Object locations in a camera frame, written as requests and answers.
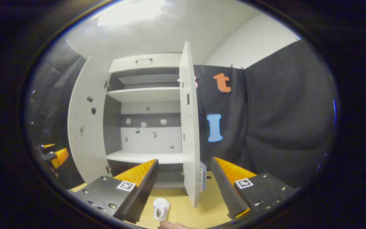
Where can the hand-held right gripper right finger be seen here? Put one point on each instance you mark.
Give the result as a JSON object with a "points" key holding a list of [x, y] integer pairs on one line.
{"points": [[224, 187]]}

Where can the ceiling light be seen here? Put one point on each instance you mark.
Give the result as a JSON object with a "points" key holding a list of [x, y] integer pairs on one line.
{"points": [[129, 12]]}

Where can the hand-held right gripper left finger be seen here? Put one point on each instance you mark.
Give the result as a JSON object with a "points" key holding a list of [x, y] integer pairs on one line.
{"points": [[145, 187]]}

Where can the white shoe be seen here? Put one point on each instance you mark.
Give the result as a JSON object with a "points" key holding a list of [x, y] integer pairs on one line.
{"points": [[161, 208]]}

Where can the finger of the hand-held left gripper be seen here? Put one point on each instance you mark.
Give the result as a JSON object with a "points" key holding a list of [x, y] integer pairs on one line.
{"points": [[47, 146], [59, 156]]}

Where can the white book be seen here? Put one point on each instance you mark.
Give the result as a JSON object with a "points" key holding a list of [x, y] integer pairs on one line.
{"points": [[200, 179]]}

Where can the white cabinet door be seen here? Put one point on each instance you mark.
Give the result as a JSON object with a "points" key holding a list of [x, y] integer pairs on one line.
{"points": [[189, 127], [84, 136]]}

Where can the white and grey shoe cabinet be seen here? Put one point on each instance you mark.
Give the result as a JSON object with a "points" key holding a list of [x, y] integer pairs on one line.
{"points": [[145, 93]]}

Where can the white cabinet drawer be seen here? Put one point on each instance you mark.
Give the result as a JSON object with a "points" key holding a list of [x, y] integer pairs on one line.
{"points": [[157, 62]]}

